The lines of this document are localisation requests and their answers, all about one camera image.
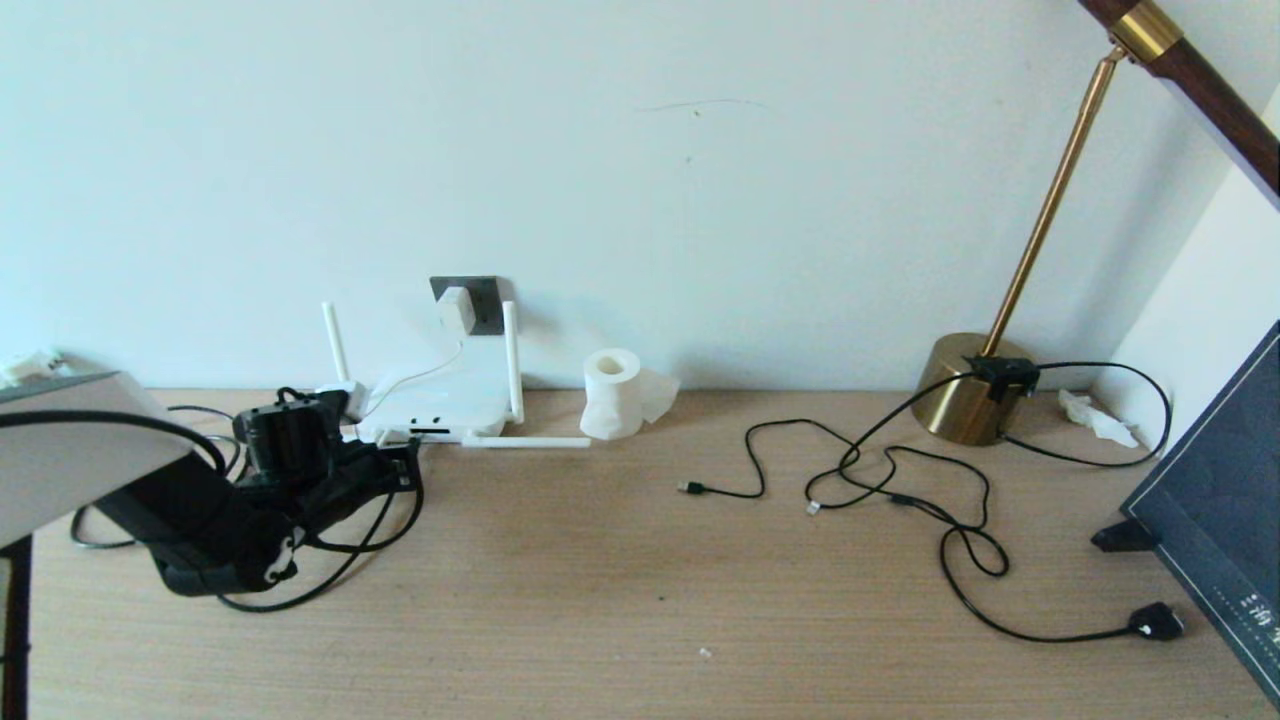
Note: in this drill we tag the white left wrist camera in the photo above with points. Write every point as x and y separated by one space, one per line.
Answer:
342 400

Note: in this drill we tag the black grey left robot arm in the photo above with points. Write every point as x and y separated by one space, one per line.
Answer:
90 450

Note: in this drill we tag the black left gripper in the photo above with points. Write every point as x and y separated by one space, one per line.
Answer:
360 480

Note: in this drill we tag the brass desk lamp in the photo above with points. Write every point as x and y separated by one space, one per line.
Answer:
955 395

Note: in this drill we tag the white plastic wrapped item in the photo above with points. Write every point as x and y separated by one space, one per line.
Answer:
30 366

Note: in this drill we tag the grey wall socket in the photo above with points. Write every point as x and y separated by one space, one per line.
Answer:
490 300

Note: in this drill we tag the crumpled white tissue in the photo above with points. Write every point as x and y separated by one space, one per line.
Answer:
1097 421

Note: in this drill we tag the white router with antennas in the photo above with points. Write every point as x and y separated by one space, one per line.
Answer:
450 400

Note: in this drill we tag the white toilet paper roll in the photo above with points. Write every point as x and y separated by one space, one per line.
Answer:
612 398

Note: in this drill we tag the dark framed board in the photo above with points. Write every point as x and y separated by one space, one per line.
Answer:
1220 500

